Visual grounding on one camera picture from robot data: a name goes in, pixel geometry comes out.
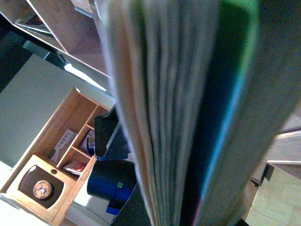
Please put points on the round wooden clock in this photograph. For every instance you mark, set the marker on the round wooden clock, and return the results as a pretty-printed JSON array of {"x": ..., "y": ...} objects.
[{"x": 42, "y": 189}]

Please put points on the small wooden desk organizer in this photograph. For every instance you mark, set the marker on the small wooden desk organizer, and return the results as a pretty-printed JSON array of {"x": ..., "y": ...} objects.
[{"x": 55, "y": 166}]

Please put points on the green covered paperback book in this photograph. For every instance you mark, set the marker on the green covered paperback book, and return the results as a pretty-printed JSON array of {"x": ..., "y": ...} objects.
[{"x": 202, "y": 88}]

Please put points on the red and white booklet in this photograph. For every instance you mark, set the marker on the red and white booklet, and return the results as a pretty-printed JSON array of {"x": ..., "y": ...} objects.
[{"x": 75, "y": 167}]

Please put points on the white paper card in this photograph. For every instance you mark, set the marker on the white paper card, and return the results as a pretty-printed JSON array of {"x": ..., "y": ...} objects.
[{"x": 62, "y": 146}]

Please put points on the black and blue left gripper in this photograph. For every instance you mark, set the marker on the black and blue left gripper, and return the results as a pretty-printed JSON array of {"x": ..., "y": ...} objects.
[{"x": 113, "y": 176}]

